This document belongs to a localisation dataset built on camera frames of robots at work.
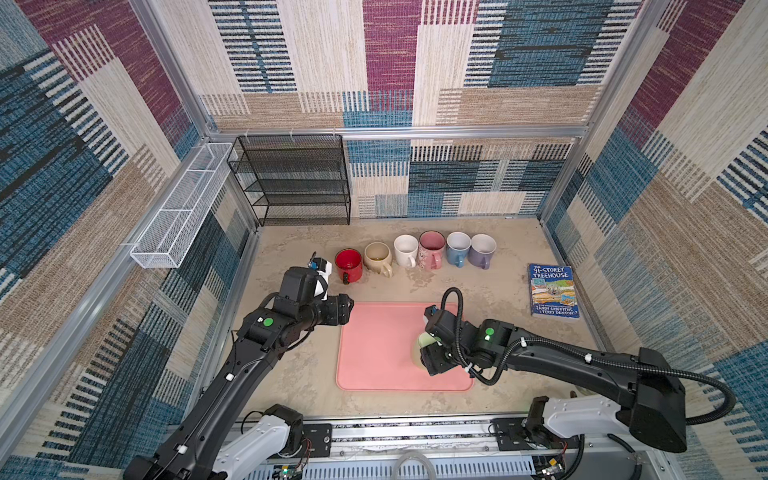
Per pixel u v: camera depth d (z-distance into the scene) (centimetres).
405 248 107
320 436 74
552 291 97
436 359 70
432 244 104
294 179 109
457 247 100
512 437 73
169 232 72
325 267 67
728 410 41
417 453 73
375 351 89
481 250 105
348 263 103
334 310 65
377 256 104
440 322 60
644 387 41
